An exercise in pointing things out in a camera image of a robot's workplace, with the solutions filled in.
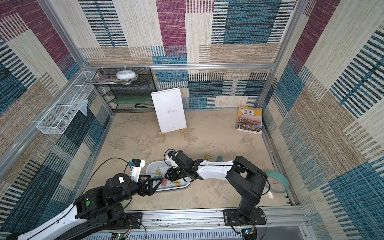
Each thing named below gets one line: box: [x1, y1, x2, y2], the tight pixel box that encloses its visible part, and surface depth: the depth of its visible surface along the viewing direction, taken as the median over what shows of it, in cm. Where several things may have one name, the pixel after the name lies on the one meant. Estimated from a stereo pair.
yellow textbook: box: [235, 105, 263, 135], surface depth 114 cm
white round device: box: [116, 70, 137, 80], surface depth 91 cm
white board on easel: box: [150, 87, 187, 134], surface depth 95 cm
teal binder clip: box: [216, 155, 224, 162], surface depth 97 cm
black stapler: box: [134, 103, 149, 108], surface depth 111 cm
